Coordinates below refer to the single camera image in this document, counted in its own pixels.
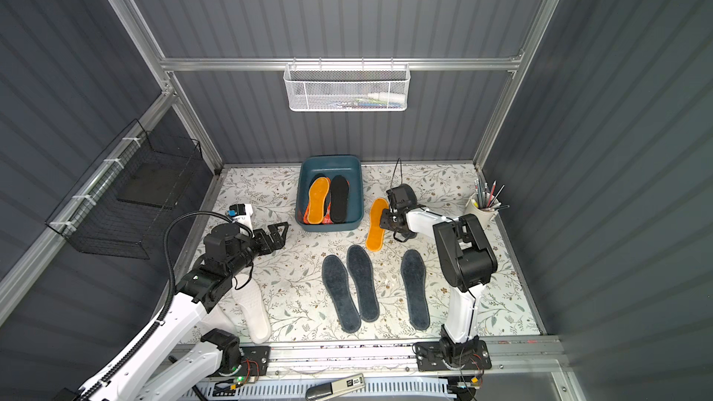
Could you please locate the black insole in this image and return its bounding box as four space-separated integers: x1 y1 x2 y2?
330 176 350 224

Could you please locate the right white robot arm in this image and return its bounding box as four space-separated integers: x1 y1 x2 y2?
380 184 498 345

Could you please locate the black wire mesh basket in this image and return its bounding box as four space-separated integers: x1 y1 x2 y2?
46 124 204 260

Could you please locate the yellow fleece insole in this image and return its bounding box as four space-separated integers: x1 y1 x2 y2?
307 176 331 225
366 198 389 252

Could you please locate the white insole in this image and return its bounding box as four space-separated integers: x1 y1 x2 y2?
202 306 237 334
231 274 272 345

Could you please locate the grey handheld device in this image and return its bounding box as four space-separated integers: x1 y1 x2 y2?
305 373 366 401

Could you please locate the dark grey fleece insole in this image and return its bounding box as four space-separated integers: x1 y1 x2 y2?
346 245 380 323
321 254 361 333
400 250 431 330

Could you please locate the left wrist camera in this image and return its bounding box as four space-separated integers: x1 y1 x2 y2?
227 203 254 232

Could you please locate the red patterned insole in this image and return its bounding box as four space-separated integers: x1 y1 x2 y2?
325 193 349 224
302 205 311 225

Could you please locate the white pen cup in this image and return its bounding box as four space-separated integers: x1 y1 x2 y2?
465 177 510 229

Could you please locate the teal plastic storage box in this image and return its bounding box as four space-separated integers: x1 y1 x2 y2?
294 155 364 233

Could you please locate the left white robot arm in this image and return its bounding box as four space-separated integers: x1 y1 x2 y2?
55 220 289 400

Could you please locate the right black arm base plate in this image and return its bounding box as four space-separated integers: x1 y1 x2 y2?
412 337 492 372

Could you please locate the white tube in basket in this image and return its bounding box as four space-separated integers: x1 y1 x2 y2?
367 92 408 107

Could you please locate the white wire mesh basket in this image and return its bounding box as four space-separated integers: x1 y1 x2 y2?
283 61 411 113

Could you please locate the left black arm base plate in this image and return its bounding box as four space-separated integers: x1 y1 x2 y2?
207 345 271 382

